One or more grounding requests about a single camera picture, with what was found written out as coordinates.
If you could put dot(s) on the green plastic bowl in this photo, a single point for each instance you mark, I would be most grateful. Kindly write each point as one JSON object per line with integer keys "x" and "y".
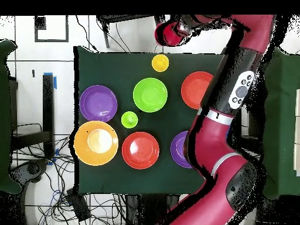
{"x": 150, "y": 95}

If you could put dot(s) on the yellow plastic cup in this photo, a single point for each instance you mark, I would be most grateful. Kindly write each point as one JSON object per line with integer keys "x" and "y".
{"x": 160, "y": 63}

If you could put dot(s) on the red plastic cup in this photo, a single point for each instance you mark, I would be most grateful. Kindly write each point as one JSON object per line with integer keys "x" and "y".
{"x": 168, "y": 35}

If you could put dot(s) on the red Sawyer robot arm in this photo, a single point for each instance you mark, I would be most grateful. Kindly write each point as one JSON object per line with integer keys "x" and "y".
{"x": 218, "y": 145}

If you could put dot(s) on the green plastic cup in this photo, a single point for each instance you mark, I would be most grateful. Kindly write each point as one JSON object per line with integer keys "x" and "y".
{"x": 129, "y": 119}

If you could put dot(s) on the orange-red plastic bowl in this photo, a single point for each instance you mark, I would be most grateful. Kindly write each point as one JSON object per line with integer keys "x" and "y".
{"x": 194, "y": 90}
{"x": 140, "y": 150}

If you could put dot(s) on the purple plastic bowl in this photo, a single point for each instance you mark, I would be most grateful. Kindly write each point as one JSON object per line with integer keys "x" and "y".
{"x": 98, "y": 103}
{"x": 178, "y": 150}

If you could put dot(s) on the large orange plastic bowl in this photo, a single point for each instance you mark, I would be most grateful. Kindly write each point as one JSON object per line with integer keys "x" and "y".
{"x": 93, "y": 143}

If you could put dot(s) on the dark green tablecloth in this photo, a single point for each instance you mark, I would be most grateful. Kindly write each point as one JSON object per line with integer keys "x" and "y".
{"x": 117, "y": 68}

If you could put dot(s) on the blue tape strip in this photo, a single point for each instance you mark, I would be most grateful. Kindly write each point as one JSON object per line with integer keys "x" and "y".
{"x": 55, "y": 83}

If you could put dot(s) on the black power adapter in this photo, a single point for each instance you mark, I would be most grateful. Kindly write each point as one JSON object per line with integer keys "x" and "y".
{"x": 78, "y": 206}

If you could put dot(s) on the small black floor marker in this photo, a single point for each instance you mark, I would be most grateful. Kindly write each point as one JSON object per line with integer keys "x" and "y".
{"x": 33, "y": 73}

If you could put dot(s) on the neighbouring green table cloth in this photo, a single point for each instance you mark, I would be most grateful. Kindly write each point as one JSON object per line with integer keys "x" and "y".
{"x": 281, "y": 121}
{"x": 4, "y": 117}

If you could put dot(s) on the white box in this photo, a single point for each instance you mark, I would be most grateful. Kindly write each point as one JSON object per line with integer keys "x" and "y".
{"x": 297, "y": 131}

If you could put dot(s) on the black camera stand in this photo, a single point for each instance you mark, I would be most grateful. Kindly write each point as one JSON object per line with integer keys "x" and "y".
{"x": 106, "y": 37}

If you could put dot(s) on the black metal frame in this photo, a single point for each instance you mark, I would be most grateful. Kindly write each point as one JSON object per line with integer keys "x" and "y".
{"x": 48, "y": 105}

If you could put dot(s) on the black square floor frame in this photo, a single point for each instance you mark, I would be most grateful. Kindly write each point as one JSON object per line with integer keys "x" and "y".
{"x": 40, "y": 23}

